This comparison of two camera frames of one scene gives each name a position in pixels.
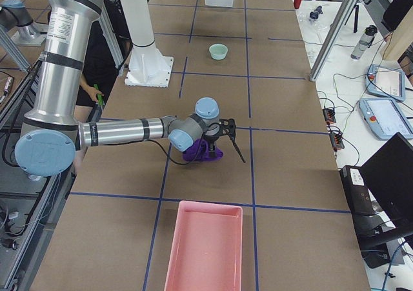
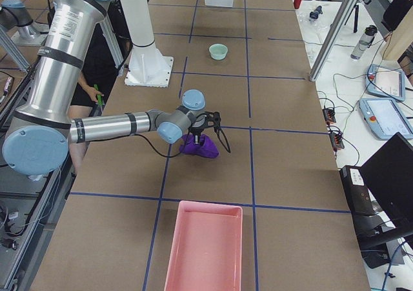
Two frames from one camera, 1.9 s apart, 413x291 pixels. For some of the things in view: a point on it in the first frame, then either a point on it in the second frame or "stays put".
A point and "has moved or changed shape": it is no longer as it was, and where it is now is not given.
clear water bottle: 364,42 stays put
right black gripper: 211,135 -> 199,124
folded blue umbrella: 315,14 stays put
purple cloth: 199,152 has moved or changed shape
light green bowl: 218,51 stays put
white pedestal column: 148,66 stays put
